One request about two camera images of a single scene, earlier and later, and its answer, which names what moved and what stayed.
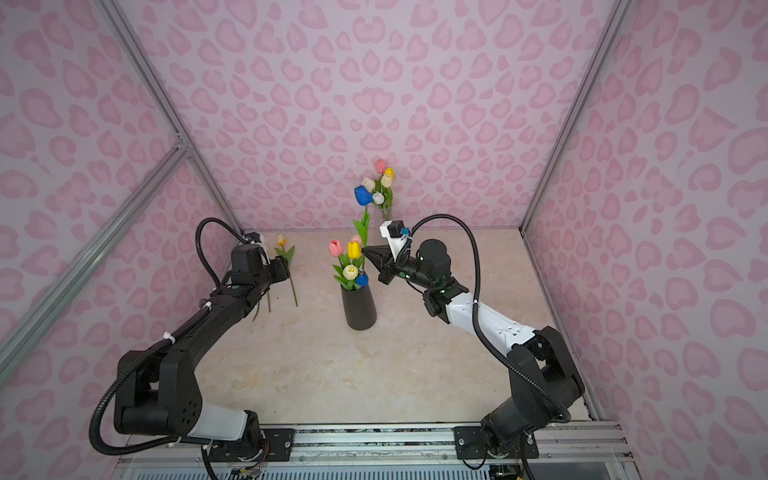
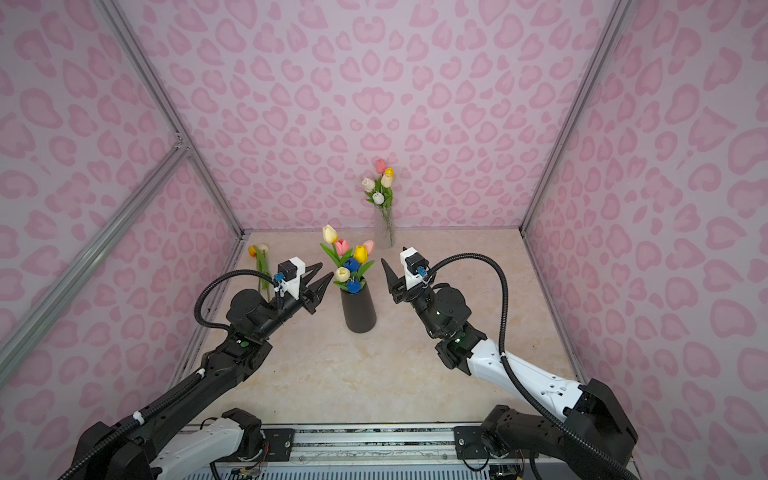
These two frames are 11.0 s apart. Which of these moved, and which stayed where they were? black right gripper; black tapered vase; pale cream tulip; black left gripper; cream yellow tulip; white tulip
Moved: cream yellow tulip; black left gripper; black right gripper; pale cream tulip
Stayed: black tapered vase; white tulip
